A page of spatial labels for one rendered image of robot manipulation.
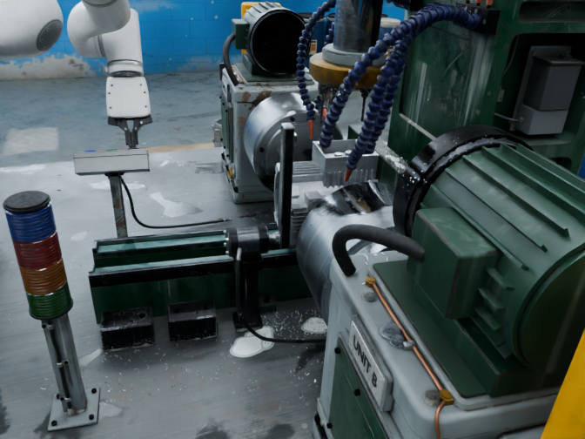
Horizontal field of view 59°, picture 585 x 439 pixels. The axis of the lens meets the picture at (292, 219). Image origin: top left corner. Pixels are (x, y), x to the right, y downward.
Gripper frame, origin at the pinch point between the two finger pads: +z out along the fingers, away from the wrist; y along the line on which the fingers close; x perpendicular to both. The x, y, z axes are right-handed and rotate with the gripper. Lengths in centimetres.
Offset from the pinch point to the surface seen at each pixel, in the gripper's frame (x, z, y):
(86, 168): -3.5, 6.7, -10.7
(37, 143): 318, -45, -88
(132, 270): -22.0, 30.0, -1.1
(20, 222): -58, 18, -13
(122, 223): 5.6, 20.4, -4.5
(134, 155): -3.5, 4.2, 0.4
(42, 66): 497, -156, -114
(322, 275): -55, 31, 30
